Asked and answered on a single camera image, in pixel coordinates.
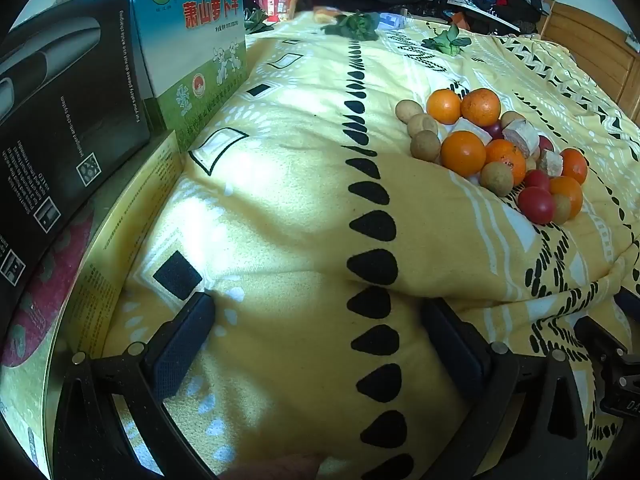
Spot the wooden headboard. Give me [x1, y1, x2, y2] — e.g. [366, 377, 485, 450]
[537, 0, 640, 126]

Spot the yellow patterned blanket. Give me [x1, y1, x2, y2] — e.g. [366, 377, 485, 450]
[0, 10, 640, 480]

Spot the orange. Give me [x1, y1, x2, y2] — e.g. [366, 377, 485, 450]
[460, 88, 502, 128]
[485, 139, 527, 186]
[440, 130, 487, 177]
[426, 89, 462, 126]
[548, 175, 584, 219]
[559, 148, 589, 186]

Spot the flat yellow box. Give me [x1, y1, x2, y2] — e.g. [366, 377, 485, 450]
[0, 129, 201, 466]

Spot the black cardboard box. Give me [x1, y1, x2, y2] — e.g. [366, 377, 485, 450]
[0, 0, 152, 311]

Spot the green leafy vegetable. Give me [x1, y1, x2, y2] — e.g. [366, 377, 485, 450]
[322, 11, 381, 41]
[422, 22, 473, 57]
[243, 9, 276, 36]

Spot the red instant noodle cup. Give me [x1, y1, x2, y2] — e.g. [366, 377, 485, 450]
[259, 0, 300, 23]

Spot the orange snack packet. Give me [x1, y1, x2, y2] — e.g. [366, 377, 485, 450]
[312, 6, 346, 25]

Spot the blue and green box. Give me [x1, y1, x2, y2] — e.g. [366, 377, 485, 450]
[129, 0, 249, 132]

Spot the white sugarcane piece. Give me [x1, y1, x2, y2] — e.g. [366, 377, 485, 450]
[502, 119, 540, 158]
[451, 118, 493, 143]
[539, 150, 565, 177]

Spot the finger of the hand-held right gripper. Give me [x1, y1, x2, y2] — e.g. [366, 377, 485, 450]
[614, 286, 640, 313]
[574, 316, 629, 361]

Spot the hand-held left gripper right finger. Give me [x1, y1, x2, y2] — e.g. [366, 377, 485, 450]
[422, 297, 588, 480]

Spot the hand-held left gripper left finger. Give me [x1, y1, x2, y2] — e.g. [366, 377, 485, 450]
[52, 291, 217, 480]

